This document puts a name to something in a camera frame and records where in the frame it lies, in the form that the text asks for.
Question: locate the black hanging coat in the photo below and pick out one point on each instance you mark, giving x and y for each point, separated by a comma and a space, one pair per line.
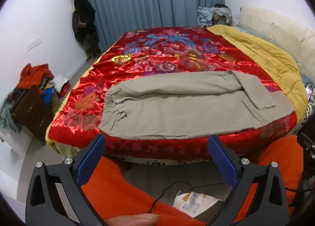
83, 14

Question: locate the person's left hand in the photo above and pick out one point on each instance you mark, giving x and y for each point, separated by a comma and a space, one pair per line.
133, 220

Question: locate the red floral satin blanket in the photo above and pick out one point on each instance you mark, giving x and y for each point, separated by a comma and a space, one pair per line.
160, 51

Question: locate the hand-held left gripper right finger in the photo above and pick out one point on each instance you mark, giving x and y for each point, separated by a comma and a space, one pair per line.
222, 164

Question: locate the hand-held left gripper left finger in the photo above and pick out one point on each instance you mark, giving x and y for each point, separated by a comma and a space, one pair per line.
89, 160

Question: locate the cream padded headboard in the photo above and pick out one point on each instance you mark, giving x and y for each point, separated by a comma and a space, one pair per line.
270, 24

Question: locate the yellow knitted blanket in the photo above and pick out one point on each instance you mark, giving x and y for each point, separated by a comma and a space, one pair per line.
265, 53

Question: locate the blue cloth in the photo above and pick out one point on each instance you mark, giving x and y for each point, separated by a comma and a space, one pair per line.
49, 94

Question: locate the grey-green cloth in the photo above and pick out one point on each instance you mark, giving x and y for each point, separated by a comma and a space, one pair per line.
8, 115

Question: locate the brown wooden cabinet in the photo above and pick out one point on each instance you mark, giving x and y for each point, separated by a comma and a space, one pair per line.
32, 114

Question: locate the beige pants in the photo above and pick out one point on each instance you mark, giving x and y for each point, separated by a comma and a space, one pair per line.
172, 112

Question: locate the white paper bag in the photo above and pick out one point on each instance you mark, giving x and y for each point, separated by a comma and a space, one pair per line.
192, 202

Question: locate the red box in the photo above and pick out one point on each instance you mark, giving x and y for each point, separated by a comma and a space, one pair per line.
65, 89

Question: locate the orange cloth pile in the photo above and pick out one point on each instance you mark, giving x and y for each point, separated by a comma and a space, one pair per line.
32, 76

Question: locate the pile of striped clothes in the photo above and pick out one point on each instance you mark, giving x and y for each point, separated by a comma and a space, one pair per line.
204, 15

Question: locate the patterned bed sheet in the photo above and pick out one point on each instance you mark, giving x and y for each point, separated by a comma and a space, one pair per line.
308, 111

